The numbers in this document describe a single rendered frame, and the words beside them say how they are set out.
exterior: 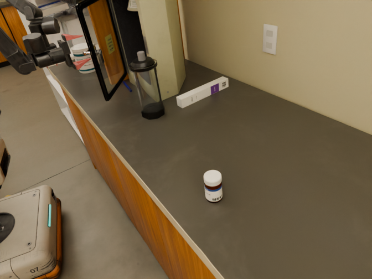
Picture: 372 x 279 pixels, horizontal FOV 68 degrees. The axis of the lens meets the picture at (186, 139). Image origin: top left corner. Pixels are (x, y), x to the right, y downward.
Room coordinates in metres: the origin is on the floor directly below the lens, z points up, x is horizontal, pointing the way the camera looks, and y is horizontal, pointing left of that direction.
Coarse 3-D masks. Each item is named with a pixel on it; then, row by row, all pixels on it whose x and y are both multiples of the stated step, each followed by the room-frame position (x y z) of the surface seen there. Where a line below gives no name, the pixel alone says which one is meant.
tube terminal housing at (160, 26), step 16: (144, 0) 1.16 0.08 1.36; (160, 0) 1.19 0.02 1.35; (176, 0) 1.38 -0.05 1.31; (144, 16) 1.15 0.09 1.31; (160, 16) 1.18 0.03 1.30; (176, 16) 1.34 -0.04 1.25; (144, 32) 1.15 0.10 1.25; (160, 32) 1.18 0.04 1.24; (176, 32) 1.31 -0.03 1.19; (160, 48) 1.17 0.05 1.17; (176, 48) 1.27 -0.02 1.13; (160, 64) 1.16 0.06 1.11; (176, 64) 1.23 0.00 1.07; (160, 80) 1.16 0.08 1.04; (176, 80) 1.20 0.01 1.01
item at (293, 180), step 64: (64, 64) 1.88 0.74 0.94; (192, 64) 1.55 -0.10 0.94; (128, 128) 0.95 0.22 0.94; (192, 128) 0.89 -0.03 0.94; (256, 128) 0.83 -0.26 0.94; (320, 128) 0.77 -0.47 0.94; (192, 192) 0.56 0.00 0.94; (256, 192) 0.52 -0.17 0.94; (320, 192) 0.49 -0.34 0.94; (256, 256) 0.34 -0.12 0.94; (320, 256) 0.32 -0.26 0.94
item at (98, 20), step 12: (84, 0) 1.18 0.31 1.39; (84, 12) 1.15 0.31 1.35; (96, 12) 1.25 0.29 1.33; (108, 12) 1.38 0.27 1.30; (96, 24) 1.22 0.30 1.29; (108, 24) 1.34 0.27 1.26; (84, 36) 1.11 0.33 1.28; (96, 36) 1.19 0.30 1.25; (108, 36) 1.31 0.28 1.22; (96, 48) 1.16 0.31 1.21; (108, 48) 1.27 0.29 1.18; (108, 60) 1.24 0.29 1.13; (120, 60) 1.37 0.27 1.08; (96, 72) 1.11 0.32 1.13; (108, 72) 1.21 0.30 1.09; (120, 72) 1.33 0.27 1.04; (108, 84) 1.17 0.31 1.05
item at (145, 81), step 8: (152, 64) 1.02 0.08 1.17; (136, 72) 1.00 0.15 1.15; (144, 72) 1.00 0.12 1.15; (152, 72) 1.01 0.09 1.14; (136, 80) 1.01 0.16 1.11; (144, 80) 1.00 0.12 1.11; (152, 80) 1.01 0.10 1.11; (144, 88) 1.00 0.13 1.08; (152, 88) 1.00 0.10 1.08; (144, 96) 1.00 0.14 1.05; (152, 96) 1.00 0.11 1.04; (144, 104) 1.00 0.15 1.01; (152, 104) 1.00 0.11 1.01; (160, 104) 1.02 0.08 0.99; (152, 112) 1.00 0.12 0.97
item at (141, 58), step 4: (140, 52) 1.04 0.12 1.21; (140, 56) 1.03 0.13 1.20; (144, 56) 1.04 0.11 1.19; (148, 56) 1.07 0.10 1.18; (136, 60) 1.04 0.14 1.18; (140, 60) 1.03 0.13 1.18; (144, 60) 1.03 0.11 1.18; (148, 60) 1.03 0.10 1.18; (152, 60) 1.03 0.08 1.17; (132, 64) 1.03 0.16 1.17; (136, 64) 1.01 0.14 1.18; (140, 64) 1.01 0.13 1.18; (144, 64) 1.01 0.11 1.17; (148, 64) 1.01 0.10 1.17
